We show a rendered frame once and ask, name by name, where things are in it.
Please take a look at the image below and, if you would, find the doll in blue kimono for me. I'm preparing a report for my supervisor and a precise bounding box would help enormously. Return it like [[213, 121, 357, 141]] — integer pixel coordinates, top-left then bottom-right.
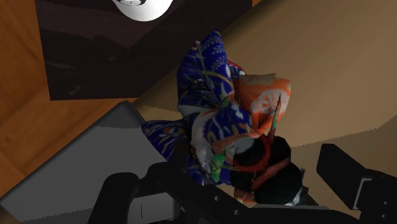
[[141, 30, 307, 207]]

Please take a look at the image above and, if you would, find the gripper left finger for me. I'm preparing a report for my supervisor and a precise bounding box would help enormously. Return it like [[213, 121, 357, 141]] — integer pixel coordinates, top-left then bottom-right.
[[87, 161, 258, 224]]

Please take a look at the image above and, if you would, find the grey flat slab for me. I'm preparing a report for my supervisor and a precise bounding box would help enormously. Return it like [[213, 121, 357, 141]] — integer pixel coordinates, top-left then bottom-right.
[[0, 100, 174, 224]]

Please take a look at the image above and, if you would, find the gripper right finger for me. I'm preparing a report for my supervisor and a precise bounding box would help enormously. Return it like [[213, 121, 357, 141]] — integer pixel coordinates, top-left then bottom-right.
[[316, 143, 397, 224]]

